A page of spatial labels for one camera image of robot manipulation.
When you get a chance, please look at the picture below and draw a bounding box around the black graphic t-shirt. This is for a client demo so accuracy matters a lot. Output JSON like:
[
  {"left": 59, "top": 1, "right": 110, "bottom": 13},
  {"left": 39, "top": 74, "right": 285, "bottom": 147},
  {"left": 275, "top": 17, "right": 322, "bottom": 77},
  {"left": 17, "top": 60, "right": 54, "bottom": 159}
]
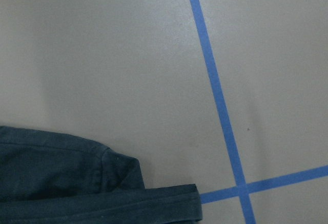
[{"left": 1, "top": 126, "right": 202, "bottom": 223}]

